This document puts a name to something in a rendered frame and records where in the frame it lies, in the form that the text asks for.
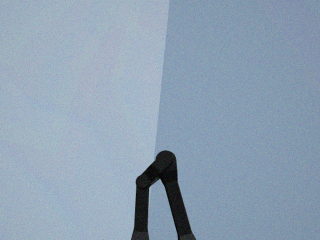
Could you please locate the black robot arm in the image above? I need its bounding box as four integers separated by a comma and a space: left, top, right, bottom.
131, 150, 196, 240

